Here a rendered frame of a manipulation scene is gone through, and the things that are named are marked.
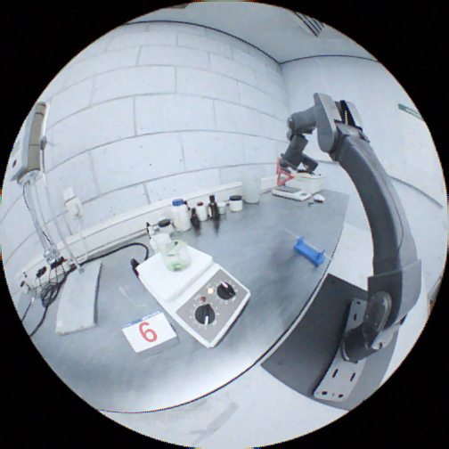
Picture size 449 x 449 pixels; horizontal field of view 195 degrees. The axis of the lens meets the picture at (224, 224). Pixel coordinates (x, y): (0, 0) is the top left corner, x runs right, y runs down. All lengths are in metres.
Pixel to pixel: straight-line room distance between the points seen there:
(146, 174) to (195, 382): 0.71
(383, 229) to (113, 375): 0.46
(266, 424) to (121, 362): 0.26
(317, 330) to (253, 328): 0.11
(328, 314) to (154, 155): 0.80
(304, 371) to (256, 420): 0.11
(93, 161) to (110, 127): 0.17
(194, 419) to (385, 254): 0.32
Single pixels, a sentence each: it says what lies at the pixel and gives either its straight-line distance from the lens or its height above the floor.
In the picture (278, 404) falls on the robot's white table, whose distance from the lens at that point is 0.27.
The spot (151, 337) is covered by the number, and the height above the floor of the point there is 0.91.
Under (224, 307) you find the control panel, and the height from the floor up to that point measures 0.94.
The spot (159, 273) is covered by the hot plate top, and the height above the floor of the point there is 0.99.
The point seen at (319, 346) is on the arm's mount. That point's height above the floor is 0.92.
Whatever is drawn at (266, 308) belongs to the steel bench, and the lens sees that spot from 0.28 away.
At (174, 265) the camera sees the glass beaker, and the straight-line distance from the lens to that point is 0.23.
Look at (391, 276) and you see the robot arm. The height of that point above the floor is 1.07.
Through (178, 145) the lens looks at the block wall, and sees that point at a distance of 0.73.
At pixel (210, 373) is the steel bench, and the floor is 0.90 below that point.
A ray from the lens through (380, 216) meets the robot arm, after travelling 0.20.
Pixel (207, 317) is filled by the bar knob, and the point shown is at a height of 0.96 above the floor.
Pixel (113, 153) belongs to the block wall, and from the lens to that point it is 0.70.
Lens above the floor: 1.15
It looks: 27 degrees down
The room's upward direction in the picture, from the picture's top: 6 degrees counter-clockwise
